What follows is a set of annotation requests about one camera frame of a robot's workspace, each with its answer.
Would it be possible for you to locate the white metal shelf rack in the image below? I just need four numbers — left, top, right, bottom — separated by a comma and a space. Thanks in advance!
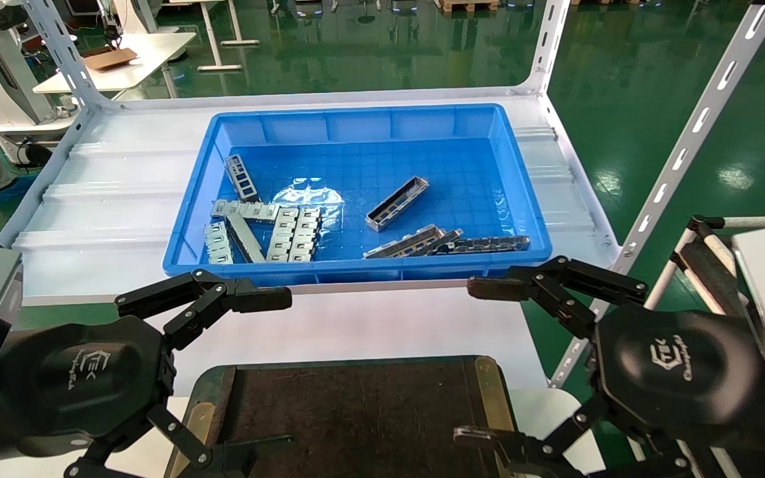
0, 0, 765, 389

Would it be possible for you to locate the silver metal channel part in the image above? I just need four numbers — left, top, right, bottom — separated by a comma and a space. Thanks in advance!
365, 176, 430, 232

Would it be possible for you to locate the silver slotted metal part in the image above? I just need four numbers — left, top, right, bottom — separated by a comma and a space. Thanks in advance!
204, 221, 234, 265
226, 212, 268, 264
210, 199, 281, 222
363, 224, 447, 260
266, 207, 299, 262
288, 207, 322, 262

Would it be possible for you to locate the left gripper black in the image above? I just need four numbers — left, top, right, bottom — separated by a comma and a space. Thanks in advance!
0, 269, 294, 478

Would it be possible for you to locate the blue shoe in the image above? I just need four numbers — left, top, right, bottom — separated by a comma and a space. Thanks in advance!
0, 175, 37, 207

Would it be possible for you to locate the black rectangular container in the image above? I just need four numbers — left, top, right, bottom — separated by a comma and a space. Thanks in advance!
165, 355, 523, 478

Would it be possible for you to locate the white background table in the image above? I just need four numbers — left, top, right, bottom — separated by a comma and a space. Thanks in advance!
33, 32, 197, 100

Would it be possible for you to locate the dark slotted metal part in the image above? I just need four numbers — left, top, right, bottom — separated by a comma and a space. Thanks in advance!
224, 154, 260, 202
409, 229, 464, 256
436, 235, 531, 256

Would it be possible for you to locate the clear plastic bag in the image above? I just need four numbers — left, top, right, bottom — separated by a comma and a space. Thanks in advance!
271, 178, 345, 230

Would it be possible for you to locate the wooden pallet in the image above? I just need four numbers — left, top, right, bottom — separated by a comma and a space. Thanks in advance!
438, 0, 500, 13

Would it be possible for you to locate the white table with metal legs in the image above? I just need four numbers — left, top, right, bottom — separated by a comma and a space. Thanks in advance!
169, 0, 261, 72

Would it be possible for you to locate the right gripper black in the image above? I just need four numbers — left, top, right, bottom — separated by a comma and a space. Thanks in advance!
452, 256, 765, 478

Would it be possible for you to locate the white tube cart frame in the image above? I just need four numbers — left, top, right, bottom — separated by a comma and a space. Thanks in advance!
641, 214, 765, 478

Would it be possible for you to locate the blue plastic bin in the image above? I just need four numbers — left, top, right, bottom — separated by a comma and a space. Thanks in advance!
162, 104, 553, 287

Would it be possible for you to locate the brown cardboard box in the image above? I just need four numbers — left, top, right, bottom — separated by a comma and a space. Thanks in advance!
82, 47, 139, 71

